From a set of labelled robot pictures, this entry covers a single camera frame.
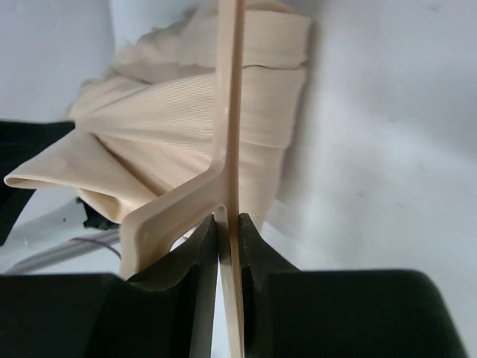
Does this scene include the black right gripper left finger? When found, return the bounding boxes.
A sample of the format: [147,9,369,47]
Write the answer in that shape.
[1,217,218,357]

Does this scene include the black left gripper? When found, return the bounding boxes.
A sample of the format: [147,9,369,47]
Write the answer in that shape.
[0,119,78,247]

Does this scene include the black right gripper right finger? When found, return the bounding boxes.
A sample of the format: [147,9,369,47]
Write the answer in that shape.
[238,213,467,357]

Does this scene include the beige hanger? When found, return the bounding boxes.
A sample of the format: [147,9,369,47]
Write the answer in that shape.
[120,1,245,357]

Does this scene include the beige trousers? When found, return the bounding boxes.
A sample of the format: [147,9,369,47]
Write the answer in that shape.
[4,1,312,226]

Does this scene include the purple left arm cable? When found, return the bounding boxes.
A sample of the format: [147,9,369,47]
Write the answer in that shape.
[70,236,122,259]

